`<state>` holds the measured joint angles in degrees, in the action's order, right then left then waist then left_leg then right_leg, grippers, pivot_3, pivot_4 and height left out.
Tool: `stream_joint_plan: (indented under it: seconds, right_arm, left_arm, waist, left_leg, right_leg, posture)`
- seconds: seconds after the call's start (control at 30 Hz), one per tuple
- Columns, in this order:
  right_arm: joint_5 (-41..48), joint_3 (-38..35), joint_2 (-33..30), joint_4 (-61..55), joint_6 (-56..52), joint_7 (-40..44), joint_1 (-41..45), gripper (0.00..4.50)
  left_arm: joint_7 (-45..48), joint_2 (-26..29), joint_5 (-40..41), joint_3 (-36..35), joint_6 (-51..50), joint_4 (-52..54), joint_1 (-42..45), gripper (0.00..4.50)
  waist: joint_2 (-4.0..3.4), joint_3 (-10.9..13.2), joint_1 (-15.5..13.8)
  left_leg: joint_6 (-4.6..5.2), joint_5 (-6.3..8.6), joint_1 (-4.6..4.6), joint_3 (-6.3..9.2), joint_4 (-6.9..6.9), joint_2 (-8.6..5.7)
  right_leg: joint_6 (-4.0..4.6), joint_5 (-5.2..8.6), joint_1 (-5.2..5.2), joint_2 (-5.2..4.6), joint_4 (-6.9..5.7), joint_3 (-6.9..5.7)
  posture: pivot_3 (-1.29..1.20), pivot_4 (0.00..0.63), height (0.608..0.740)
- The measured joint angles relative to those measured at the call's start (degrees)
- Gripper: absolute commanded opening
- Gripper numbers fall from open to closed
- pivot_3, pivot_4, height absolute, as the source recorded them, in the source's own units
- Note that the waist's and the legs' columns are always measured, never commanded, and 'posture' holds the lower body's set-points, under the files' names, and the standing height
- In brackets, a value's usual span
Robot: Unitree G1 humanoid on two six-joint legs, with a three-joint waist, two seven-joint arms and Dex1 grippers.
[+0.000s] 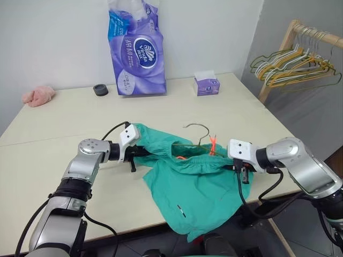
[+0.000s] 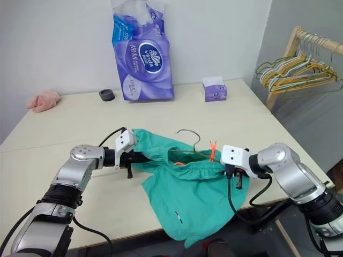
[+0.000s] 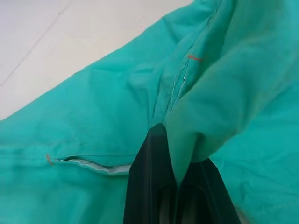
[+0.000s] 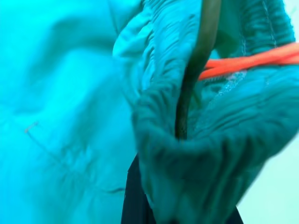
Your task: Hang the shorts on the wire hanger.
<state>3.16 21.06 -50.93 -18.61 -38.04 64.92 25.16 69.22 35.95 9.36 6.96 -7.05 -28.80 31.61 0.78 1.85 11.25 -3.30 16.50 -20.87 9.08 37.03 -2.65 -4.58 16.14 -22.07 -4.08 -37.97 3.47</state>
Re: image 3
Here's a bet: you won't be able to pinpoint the green shorts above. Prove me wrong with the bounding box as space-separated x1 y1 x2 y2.
0 0 299 224

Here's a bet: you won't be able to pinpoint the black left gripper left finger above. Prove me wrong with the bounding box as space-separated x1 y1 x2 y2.
123 123 178 224

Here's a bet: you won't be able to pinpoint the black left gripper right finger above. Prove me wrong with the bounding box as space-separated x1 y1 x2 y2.
178 158 239 224

